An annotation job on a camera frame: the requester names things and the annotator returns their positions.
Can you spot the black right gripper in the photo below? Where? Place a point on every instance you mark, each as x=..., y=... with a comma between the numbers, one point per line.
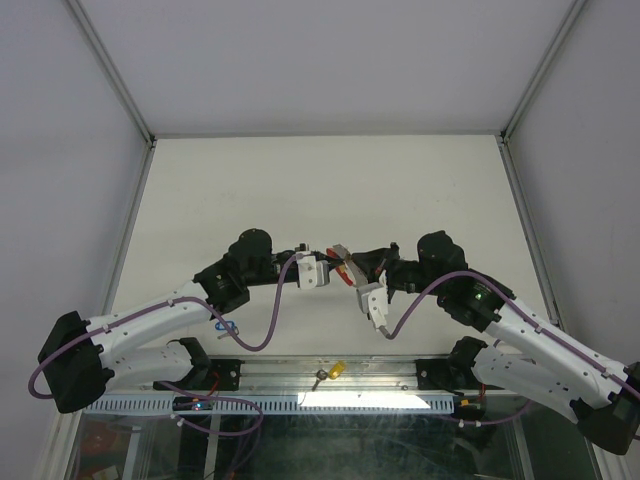
x=369, y=262

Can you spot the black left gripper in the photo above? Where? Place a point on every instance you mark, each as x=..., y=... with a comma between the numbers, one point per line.
x=330, y=261

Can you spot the metal keyring holder red handle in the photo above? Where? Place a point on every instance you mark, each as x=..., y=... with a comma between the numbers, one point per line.
x=347, y=269

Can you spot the yellow tag key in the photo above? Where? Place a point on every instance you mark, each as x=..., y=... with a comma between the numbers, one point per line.
x=331, y=374

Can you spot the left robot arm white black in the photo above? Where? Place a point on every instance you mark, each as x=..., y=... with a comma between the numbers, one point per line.
x=84, y=358

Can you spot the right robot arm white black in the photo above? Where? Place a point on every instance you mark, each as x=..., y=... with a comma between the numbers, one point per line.
x=598, y=394

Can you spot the blue tag key on table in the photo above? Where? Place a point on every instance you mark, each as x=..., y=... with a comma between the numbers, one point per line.
x=226, y=331

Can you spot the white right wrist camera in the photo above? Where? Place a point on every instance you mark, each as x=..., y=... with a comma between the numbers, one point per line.
x=373, y=302

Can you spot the aluminium mounting rail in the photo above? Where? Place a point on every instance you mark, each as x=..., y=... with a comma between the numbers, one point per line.
x=292, y=375

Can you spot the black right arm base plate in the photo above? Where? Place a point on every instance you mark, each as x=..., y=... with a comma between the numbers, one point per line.
x=438, y=373

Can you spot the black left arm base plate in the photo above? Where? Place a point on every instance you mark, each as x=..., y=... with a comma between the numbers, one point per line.
x=223, y=375

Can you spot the white slotted cable duct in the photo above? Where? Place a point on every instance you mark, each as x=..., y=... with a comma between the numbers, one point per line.
x=304, y=403

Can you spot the right aluminium frame post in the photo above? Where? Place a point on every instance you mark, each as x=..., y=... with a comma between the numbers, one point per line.
x=545, y=66

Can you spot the aluminium frame post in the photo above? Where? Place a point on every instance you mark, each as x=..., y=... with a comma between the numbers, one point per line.
x=545, y=66
x=110, y=71

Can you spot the left aluminium frame post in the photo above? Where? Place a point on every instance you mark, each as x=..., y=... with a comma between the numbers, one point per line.
x=110, y=71

